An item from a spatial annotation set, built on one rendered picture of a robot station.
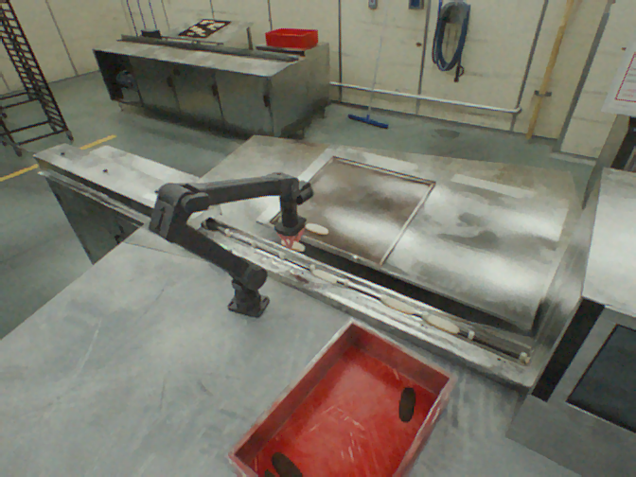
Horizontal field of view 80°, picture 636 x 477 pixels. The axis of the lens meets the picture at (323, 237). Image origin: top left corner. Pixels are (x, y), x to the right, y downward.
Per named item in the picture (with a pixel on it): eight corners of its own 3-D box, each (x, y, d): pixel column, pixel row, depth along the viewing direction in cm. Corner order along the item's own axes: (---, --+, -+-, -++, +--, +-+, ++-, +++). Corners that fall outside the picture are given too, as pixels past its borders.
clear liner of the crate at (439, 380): (227, 474, 86) (218, 455, 80) (349, 334, 116) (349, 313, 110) (348, 596, 69) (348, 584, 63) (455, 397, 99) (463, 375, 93)
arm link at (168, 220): (131, 223, 89) (154, 238, 84) (164, 176, 91) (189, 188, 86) (237, 280, 127) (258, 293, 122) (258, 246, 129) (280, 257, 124)
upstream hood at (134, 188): (39, 167, 212) (30, 152, 207) (70, 154, 223) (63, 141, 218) (191, 237, 155) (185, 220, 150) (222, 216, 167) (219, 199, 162)
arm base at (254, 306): (226, 309, 127) (258, 318, 123) (221, 292, 122) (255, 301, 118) (239, 291, 133) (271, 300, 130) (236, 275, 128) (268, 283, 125)
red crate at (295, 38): (265, 45, 440) (264, 32, 432) (282, 39, 464) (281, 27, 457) (303, 48, 420) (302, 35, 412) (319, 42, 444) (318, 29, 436)
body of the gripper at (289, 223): (307, 222, 133) (306, 204, 128) (289, 238, 126) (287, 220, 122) (291, 217, 136) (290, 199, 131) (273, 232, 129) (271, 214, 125)
